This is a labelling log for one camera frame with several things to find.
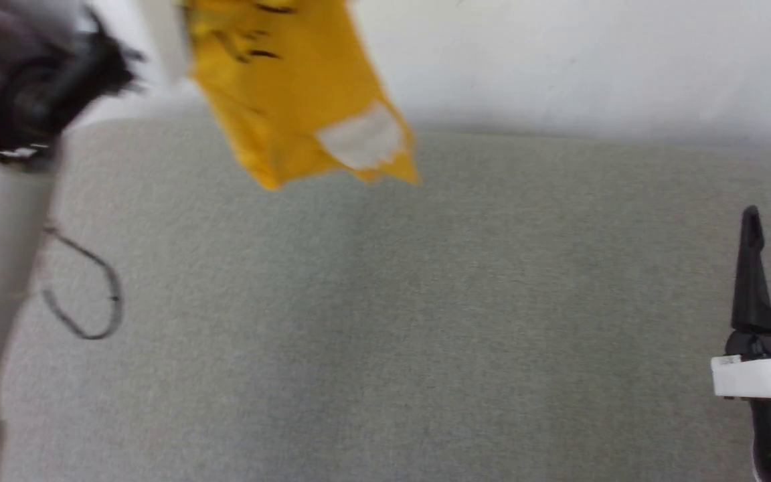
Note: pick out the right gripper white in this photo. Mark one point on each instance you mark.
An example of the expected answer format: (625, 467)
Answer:
(767, 376)

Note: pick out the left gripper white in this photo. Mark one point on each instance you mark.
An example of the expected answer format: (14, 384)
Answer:
(166, 37)

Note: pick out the yellow printed garment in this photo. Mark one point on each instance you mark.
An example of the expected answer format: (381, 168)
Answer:
(292, 87)

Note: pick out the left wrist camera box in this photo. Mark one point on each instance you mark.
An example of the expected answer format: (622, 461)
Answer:
(44, 87)

